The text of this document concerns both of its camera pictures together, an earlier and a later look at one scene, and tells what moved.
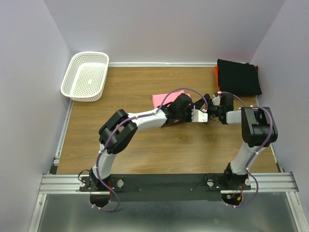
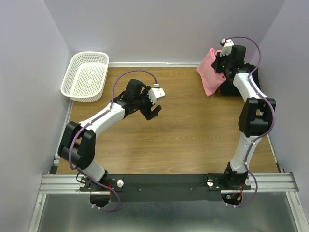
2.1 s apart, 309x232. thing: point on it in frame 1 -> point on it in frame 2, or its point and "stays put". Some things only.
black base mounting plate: x=168 y=187 stays put
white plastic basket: x=86 y=78 stays put
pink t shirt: x=158 y=99 -> x=211 y=79
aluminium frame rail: x=283 y=181 stays put
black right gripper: x=198 y=104 -> x=215 y=65
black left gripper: x=189 y=120 -> x=147 y=112
